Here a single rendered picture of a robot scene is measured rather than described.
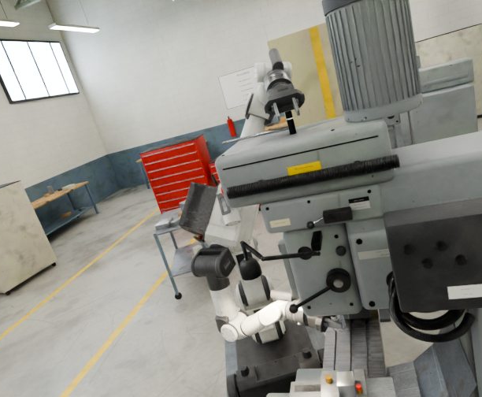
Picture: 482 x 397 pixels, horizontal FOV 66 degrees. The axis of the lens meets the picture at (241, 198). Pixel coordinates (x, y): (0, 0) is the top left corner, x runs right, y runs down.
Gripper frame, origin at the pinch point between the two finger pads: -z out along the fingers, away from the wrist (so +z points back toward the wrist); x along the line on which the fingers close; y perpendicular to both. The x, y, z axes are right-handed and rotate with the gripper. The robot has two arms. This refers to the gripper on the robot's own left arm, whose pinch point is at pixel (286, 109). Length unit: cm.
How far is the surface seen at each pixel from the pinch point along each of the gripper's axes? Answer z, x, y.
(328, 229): -29.9, -2.8, -22.3
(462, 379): -63, -31, -67
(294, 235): -28.1, 7.2, -23.8
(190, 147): 400, 137, -306
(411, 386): -57, -20, -90
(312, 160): -21.7, -2.3, -1.9
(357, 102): -14.3, -16.9, 6.7
